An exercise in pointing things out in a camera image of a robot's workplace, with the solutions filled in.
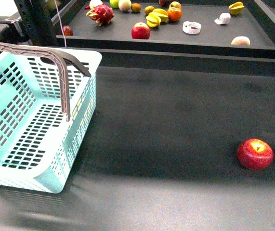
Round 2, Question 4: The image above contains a small orange brown fruit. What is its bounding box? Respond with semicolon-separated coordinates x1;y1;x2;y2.
144;6;155;15

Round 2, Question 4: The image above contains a yellow starfruit middle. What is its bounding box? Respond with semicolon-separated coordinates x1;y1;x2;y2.
152;8;168;23

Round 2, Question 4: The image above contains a red yellow apple back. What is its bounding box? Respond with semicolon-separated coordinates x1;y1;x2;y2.
169;1;182;10

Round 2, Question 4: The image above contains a red apple on shelf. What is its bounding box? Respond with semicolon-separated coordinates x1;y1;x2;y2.
131;22;151;39

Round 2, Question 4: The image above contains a yellow starfruit front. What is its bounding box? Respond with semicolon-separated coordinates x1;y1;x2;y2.
146;13;161;28

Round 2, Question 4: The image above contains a yellow starfruit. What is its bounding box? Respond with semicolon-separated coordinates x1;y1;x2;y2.
146;13;161;28
228;1;245;16
152;8;168;23

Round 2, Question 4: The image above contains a red apple near front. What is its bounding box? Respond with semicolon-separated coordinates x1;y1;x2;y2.
237;138;274;170

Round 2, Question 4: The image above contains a brown kiwi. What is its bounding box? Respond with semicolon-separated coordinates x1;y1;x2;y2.
131;3;142;13

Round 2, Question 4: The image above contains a pink dragon fruit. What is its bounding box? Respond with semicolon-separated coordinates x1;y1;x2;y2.
86;4;114;27

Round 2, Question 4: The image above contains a white foam ring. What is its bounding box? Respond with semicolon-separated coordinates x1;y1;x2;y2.
182;21;202;35

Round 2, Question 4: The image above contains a light blue plastic basket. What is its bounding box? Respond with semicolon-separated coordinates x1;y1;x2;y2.
0;50;102;193

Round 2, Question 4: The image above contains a dark red apple back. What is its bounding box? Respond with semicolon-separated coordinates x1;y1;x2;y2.
158;0;171;6

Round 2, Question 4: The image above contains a pale peach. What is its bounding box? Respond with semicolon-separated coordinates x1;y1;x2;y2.
231;36;250;46

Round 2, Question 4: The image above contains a white thin cord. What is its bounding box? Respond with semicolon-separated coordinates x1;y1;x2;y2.
54;0;67;48

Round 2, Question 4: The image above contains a black metal rack post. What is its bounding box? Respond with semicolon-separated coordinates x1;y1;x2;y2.
14;0;59;47

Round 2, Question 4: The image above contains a yellow starfruit right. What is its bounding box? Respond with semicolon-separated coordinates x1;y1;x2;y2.
228;1;245;16

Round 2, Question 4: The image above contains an orange tangerine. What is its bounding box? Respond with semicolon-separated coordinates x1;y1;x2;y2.
167;7;182;22

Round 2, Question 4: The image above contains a black upper fruit tray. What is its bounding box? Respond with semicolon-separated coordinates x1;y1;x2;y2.
56;0;275;59

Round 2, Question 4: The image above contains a pale melon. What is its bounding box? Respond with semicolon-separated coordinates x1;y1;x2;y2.
118;0;131;12

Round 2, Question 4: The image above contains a white round fruit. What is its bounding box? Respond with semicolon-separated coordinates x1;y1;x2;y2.
89;0;103;9

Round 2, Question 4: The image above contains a small dark red plum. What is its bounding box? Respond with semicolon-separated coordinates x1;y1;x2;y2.
62;25;73;36

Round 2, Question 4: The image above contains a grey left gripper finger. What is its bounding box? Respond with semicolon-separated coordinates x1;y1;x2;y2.
0;42;92;121

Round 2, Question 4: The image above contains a green apple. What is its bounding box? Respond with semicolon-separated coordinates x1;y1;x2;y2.
109;0;119;9

